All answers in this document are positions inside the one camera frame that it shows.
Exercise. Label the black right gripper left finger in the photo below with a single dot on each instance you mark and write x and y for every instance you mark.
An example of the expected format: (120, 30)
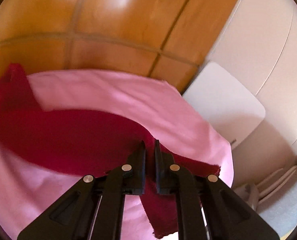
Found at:
(93, 207)

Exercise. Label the pink quilted bedspread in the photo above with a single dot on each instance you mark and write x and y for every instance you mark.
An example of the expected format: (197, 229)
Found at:
(56, 127)

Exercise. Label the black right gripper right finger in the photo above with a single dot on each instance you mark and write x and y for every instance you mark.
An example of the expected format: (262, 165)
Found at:
(206, 207)

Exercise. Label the wooden panelled headboard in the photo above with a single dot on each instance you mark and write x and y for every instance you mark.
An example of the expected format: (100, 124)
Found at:
(161, 39)

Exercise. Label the white wardrobe cabinet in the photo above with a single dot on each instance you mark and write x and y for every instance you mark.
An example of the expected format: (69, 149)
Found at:
(259, 47)

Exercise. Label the white bedside stool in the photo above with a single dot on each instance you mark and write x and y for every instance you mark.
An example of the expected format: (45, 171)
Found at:
(232, 110)

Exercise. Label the dark red long-sleeve shirt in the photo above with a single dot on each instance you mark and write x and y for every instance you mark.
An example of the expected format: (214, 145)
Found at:
(86, 155)

